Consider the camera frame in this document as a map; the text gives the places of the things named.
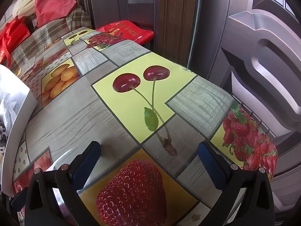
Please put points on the white crumpled cloth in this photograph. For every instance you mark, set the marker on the white crumpled cloth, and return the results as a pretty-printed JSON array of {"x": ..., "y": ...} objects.
[{"x": 8, "y": 108}]

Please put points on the brown metal door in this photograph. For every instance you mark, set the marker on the brown metal door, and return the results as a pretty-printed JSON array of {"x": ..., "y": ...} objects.
[{"x": 141, "y": 9}]

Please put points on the plaid sofa cover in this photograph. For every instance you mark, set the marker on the plaid sofa cover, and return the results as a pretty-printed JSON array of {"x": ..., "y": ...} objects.
[{"x": 47, "y": 36}]

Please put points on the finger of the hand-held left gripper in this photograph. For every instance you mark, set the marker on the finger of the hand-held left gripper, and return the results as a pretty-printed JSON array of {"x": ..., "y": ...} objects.
[{"x": 20, "y": 200}]

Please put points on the cream foam roll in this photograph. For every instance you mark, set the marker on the cream foam roll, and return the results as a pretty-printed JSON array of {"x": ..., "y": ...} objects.
[{"x": 25, "y": 4}]

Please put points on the red nonwoven bag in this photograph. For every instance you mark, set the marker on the red nonwoven bag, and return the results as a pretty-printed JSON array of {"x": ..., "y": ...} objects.
[{"x": 54, "y": 4}]

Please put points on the red printed shopping bag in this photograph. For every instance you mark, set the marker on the red printed shopping bag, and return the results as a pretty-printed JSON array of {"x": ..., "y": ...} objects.
[{"x": 131, "y": 31}]

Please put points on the white cardboard box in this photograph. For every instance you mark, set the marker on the white cardboard box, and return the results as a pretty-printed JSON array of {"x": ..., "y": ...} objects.
[{"x": 22, "y": 91}]

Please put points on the grey metal door leaf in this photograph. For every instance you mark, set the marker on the grey metal door leaf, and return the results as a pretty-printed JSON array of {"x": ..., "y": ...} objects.
[{"x": 254, "y": 51}]

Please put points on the glossy red tote bag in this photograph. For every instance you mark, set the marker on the glossy red tote bag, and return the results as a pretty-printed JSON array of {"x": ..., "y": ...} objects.
[{"x": 11, "y": 35}]

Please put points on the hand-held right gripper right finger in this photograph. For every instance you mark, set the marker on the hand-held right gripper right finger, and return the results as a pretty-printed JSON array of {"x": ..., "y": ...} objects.
[{"x": 211, "y": 167}]

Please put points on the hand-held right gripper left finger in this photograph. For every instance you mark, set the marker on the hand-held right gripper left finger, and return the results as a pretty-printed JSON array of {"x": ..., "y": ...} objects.
[{"x": 85, "y": 163}]

